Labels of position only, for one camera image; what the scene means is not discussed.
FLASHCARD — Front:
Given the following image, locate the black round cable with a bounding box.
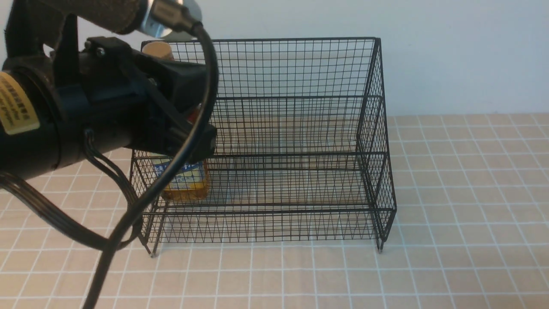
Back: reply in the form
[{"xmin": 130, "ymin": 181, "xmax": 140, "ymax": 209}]
[{"xmin": 81, "ymin": 21, "xmax": 219, "ymax": 309}]

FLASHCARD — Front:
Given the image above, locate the cooking wine bottle yellow label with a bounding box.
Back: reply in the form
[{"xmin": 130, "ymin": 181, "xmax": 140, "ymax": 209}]
[{"xmin": 142, "ymin": 41, "xmax": 211, "ymax": 203}]

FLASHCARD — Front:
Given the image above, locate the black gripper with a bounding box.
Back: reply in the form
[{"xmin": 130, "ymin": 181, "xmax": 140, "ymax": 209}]
[{"xmin": 51, "ymin": 36, "xmax": 217, "ymax": 164}]

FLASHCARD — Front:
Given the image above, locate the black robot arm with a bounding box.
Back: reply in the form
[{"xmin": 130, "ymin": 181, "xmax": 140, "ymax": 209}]
[{"xmin": 1, "ymin": 0, "xmax": 218, "ymax": 180}]

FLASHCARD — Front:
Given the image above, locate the wrist camera with metal connector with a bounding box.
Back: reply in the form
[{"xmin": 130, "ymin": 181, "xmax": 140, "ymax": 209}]
[{"xmin": 39, "ymin": 0, "xmax": 203, "ymax": 38}]

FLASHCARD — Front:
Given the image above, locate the black flat ribbon cable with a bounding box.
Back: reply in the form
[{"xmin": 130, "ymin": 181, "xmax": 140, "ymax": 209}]
[{"xmin": 0, "ymin": 129, "xmax": 144, "ymax": 251}]

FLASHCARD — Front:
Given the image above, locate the black wire mesh shelf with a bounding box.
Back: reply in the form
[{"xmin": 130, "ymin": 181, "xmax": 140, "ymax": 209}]
[{"xmin": 141, "ymin": 37, "xmax": 397, "ymax": 257}]

